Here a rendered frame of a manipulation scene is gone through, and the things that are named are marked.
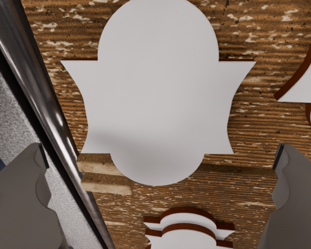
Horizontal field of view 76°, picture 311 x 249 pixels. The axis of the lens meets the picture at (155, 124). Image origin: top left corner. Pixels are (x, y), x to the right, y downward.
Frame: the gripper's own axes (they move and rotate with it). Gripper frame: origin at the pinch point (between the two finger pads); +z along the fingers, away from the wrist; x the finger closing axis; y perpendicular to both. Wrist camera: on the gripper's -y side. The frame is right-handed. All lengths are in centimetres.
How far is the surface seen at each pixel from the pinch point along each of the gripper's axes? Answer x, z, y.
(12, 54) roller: -13.2, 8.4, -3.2
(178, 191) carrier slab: 2.6, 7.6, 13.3
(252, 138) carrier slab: 8.7, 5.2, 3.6
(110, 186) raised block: -5.1, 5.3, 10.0
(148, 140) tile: -0.8, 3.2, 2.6
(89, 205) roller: -11.5, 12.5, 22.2
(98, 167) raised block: -5.9, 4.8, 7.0
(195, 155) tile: 3.1, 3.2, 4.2
